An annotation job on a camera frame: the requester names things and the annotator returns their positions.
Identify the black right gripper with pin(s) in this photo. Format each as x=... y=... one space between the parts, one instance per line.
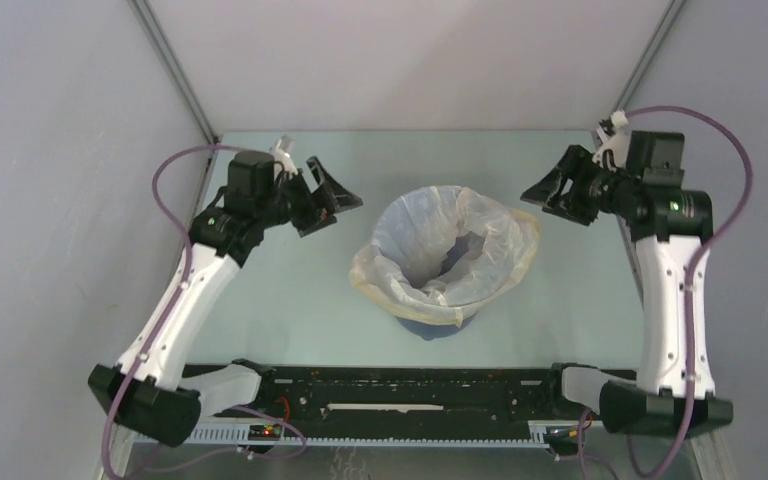
x=577 y=165

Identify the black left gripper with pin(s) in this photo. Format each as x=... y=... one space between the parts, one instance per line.
x=313 y=212

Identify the translucent yellowish trash bag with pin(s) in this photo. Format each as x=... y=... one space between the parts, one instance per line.
x=439 y=254

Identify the blue plastic trash bin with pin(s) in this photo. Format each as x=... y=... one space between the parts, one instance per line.
x=429 y=332

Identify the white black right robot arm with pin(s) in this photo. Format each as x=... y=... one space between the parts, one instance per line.
x=638 y=177

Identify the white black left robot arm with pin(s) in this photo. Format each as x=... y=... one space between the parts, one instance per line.
x=146 y=390

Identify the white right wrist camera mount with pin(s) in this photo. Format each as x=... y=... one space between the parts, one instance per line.
x=614 y=142

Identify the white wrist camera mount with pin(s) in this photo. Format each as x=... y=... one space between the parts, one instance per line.
x=281 y=153
x=614 y=142

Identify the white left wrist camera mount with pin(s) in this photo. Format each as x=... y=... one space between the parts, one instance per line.
x=281 y=153

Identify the right corner aluminium post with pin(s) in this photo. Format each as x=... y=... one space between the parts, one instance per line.
x=646 y=60

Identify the corner aluminium post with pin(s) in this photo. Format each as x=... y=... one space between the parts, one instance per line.
x=164 y=51
x=646 y=60

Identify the light blue slotted cable duct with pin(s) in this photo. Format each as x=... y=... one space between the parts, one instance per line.
x=268 y=435

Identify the left corner aluminium post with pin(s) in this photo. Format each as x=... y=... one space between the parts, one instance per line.
x=164 y=51

